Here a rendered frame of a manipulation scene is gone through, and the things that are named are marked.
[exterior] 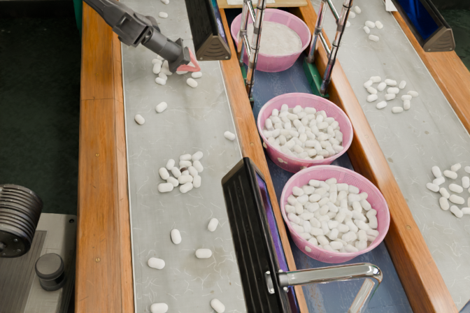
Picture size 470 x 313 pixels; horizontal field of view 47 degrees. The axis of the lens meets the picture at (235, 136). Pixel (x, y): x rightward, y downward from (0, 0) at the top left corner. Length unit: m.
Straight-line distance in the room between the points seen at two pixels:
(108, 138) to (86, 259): 0.36
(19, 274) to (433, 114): 1.26
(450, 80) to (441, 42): 0.44
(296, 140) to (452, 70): 0.63
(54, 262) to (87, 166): 0.27
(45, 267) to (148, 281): 0.35
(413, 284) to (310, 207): 0.29
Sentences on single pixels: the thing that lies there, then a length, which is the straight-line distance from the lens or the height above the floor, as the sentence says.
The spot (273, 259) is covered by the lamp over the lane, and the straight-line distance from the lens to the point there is 0.83.
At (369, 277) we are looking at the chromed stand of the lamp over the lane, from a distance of 0.85.
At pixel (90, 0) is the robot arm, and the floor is 0.98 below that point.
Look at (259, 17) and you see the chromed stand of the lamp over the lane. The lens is 1.46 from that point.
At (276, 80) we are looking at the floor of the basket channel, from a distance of 1.78.
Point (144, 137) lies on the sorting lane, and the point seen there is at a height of 0.74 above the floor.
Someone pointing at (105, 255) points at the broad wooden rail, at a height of 0.76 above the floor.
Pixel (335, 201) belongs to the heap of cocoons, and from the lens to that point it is 1.40.
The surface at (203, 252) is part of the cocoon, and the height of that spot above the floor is 0.76.
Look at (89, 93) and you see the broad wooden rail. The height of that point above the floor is 0.76.
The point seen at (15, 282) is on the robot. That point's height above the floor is 0.47.
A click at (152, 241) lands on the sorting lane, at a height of 0.74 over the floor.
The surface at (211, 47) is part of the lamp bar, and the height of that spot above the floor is 1.08.
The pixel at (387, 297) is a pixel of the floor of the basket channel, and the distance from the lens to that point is 1.37.
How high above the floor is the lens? 1.81
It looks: 46 degrees down
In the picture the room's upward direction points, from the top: 8 degrees clockwise
